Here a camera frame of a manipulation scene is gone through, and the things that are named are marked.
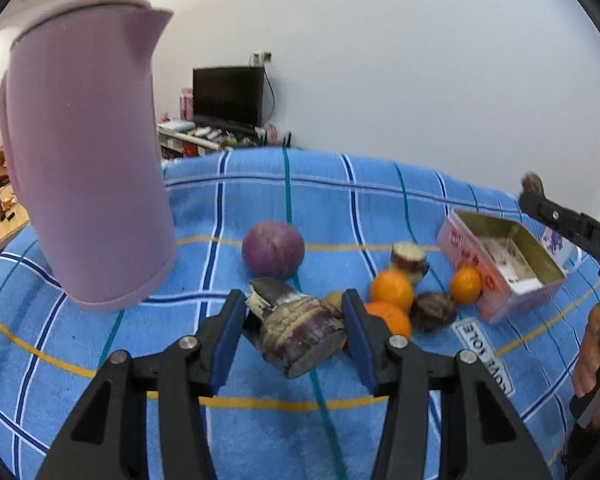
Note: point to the right hand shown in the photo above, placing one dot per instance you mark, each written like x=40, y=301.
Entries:
x=588, y=363

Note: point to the orange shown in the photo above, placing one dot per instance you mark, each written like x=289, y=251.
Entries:
x=393, y=287
x=397, y=320
x=466, y=285

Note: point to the white TV stand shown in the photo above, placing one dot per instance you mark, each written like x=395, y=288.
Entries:
x=193, y=140

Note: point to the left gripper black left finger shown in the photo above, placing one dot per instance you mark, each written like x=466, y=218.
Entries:
x=105, y=435

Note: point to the round purple turnip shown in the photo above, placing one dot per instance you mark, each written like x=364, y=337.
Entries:
x=273, y=249

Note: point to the white floral mug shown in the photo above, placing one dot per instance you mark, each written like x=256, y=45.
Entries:
x=566, y=255

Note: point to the small yellow-brown fruit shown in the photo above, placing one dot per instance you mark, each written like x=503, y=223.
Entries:
x=334, y=299

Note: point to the black television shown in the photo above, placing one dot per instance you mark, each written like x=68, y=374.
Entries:
x=229, y=93

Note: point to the pink metal tin box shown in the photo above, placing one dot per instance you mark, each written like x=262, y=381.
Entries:
x=517, y=274

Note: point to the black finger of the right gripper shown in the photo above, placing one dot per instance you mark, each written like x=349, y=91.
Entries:
x=573, y=225

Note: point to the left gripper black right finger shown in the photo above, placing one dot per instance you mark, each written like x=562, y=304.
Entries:
x=481, y=434

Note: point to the dark passion fruit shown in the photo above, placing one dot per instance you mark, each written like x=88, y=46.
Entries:
x=432, y=311

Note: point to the blue plaid tablecloth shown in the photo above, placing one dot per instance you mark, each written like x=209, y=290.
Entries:
x=323, y=425

